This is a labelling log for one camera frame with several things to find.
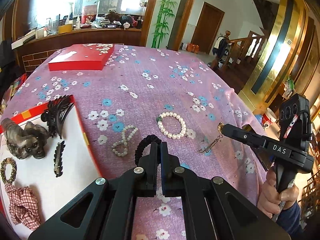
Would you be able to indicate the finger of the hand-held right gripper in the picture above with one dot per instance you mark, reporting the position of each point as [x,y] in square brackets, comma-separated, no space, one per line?
[265,158]
[240,135]

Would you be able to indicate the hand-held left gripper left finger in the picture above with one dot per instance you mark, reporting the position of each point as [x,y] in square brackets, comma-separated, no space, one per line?
[153,160]

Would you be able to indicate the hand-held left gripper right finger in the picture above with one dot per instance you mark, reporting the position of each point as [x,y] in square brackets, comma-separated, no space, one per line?
[164,160]

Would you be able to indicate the red box with white inside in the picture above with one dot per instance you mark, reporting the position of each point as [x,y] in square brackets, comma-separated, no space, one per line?
[72,160]

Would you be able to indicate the black leaf hair clip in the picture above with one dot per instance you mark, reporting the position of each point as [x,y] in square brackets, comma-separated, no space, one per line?
[58,160]

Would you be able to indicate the black hair claw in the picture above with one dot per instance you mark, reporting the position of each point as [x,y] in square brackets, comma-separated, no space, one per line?
[53,116]

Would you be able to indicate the grey fluffy scrunchie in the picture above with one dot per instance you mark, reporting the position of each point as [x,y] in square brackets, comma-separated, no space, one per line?
[22,140]

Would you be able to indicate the red plaid scrunchie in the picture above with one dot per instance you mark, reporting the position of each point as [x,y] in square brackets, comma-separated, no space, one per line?
[22,205]

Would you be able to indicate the person's right forearm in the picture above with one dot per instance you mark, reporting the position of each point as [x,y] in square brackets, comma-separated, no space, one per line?
[292,220]

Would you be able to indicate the person's right hand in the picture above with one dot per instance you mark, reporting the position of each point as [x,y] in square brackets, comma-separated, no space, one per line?
[267,197]

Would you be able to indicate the wooden chair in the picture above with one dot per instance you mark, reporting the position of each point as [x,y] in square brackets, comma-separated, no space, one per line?
[310,192]

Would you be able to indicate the gold pillar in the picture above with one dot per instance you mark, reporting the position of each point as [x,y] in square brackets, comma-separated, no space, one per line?
[272,55]

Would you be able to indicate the wooden stair railing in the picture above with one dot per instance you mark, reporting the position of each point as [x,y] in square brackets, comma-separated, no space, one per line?
[245,47]

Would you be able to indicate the orange bag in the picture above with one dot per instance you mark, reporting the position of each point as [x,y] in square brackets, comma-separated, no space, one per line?
[193,47]

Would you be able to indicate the brown wooden door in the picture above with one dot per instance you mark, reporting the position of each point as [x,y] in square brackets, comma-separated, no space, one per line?
[207,27]

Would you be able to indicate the red floral box lid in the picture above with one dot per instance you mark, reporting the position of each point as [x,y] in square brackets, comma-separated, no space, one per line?
[80,57]

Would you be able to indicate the wooden counter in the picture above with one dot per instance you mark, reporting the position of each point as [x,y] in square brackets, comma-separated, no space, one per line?
[87,38]

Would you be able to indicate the yellow box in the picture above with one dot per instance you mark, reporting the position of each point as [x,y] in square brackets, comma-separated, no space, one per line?
[65,28]

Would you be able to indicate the glass jar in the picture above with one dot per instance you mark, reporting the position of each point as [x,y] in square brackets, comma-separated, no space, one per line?
[51,26]

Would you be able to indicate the white flat box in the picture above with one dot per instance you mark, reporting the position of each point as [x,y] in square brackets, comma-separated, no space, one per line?
[23,40]

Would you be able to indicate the dark jacket on post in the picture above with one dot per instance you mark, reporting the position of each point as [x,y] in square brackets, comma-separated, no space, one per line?
[221,47]

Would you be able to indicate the bamboo wall painting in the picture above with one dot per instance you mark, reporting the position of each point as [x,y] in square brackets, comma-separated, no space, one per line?
[163,12]

